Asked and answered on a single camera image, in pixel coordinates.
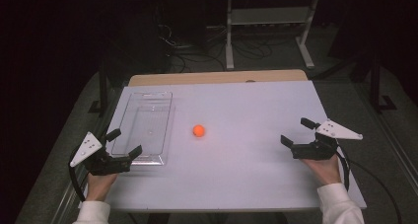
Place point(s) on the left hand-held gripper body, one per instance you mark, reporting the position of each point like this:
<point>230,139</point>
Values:
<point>108,164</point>

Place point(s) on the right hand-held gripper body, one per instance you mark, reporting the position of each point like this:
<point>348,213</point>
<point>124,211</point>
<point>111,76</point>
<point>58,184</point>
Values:
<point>312,151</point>

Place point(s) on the clear plastic tray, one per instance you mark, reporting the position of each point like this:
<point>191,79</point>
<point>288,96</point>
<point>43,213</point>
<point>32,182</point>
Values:
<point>148,125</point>

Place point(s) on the orange ball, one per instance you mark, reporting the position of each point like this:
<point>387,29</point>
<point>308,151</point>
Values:
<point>198,131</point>

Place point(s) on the person's left hand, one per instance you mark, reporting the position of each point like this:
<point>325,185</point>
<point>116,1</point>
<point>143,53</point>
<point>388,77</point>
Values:
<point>100,186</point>

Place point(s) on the person's right hand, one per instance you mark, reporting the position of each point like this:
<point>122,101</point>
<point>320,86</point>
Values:
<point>327,171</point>

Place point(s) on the black metal stand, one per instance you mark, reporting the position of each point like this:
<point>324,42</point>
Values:
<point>103,86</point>
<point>374,82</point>

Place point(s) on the white metal desk frame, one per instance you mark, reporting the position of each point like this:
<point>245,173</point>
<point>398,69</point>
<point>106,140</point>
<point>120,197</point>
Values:
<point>269,15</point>

